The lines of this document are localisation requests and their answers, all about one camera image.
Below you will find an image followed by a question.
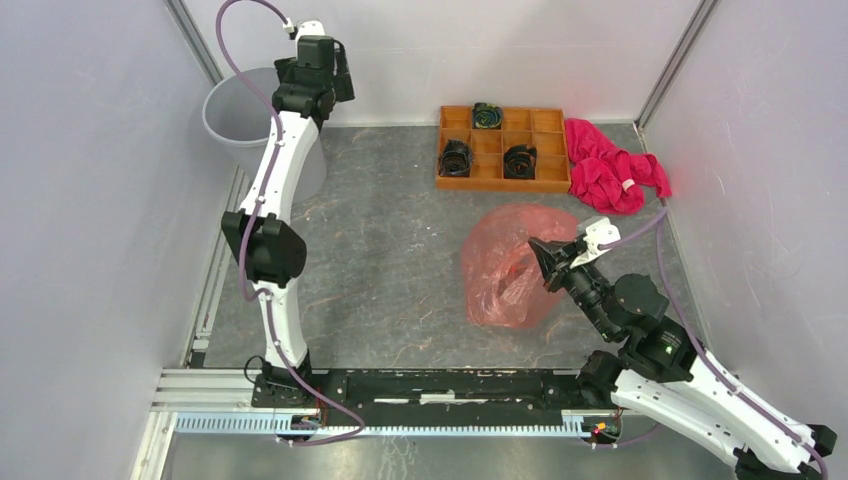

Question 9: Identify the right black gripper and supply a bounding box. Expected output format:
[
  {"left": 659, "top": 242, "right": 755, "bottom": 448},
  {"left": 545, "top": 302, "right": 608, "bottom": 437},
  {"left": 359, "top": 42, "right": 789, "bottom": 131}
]
[{"left": 526, "top": 236, "right": 617, "bottom": 340}]

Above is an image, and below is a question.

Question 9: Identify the red translucent trash bag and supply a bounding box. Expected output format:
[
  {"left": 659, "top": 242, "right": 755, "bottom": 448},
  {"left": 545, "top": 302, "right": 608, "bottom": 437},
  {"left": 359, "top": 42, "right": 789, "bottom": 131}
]
[{"left": 460, "top": 203, "right": 577, "bottom": 329}]

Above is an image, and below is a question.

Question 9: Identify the grey plastic trash bin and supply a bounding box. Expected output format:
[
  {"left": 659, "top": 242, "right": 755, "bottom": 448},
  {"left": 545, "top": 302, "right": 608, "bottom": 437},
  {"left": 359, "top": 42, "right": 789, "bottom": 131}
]
[{"left": 203, "top": 76, "right": 327, "bottom": 203}]

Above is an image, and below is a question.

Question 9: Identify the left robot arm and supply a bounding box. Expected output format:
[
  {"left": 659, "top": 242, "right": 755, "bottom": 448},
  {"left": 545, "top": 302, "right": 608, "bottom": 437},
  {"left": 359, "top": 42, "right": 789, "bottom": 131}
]
[{"left": 221, "top": 34, "right": 354, "bottom": 408}]

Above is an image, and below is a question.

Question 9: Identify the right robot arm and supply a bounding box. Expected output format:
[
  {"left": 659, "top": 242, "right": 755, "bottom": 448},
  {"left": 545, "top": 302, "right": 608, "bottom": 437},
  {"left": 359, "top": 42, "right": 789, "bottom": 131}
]
[{"left": 528, "top": 238, "right": 838, "bottom": 479}]

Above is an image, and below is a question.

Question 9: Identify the black rolled belt right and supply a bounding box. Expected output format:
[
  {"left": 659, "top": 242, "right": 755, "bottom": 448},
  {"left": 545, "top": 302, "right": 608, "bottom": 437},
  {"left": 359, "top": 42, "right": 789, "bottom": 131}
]
[{"left": 503, "top": 144, "right": 537, "bottom": 180}]

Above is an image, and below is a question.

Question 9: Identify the pink crumpled cloth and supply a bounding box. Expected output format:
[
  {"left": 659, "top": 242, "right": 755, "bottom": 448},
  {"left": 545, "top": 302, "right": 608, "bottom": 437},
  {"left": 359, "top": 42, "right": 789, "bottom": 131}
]
[{"left": 564, "top": 118, "right": 673, "bottom": 215}]

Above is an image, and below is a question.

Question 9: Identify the orange compartment tray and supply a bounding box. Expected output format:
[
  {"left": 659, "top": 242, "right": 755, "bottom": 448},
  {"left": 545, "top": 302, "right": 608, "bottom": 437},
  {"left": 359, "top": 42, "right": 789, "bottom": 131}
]
[{"left": 436, "top": 105, "right": 571, "bottom": 194}]

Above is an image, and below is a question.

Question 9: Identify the dark rolled belt top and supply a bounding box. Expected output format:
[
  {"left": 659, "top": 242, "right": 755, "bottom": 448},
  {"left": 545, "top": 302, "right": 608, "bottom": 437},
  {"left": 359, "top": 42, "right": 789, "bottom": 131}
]
[{"left": 471, "top": 102, "right": 503, "bottom": 130}]

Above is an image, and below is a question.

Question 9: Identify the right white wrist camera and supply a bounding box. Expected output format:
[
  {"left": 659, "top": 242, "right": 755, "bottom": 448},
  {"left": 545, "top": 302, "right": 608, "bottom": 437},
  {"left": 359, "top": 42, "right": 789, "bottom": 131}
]
[{"left": 577, "top": 216, "right": 621, "bottom": 257}]

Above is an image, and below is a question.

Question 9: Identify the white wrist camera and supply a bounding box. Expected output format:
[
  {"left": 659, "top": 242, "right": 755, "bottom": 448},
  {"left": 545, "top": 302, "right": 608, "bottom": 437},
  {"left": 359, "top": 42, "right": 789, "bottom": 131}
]
[
  {"left": 284, "top": 19, "right": 326, "bottom": 40},
  {"left": 577, "top": 216, "right": 621, "bottom": 257}
]

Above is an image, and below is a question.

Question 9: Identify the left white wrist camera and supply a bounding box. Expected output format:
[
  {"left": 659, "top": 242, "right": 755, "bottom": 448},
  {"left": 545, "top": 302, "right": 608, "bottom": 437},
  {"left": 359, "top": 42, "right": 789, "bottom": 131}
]
[{"left": 284, "top": 19, "right": 326, "bottom": 40}]

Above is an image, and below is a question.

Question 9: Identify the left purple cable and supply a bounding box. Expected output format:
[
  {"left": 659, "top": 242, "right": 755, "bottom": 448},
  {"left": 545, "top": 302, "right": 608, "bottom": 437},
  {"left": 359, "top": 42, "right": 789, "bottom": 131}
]
[{"left": 215, "top": 0, "right": 367, "bottom": 448}]

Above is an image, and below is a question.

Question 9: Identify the white slotted cable duct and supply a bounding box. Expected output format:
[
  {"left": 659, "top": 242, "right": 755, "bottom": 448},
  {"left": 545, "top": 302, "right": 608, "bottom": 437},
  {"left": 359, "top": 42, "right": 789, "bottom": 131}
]
[{"left": 175, "top": 412, "right": 604, "bottom": 440}]

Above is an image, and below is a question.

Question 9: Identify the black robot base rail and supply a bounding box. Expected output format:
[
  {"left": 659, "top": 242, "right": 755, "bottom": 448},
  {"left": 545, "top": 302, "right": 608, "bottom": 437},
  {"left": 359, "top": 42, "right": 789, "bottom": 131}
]
[{"left": 248, "top": 349, "right": 644, "bottom": 429}]

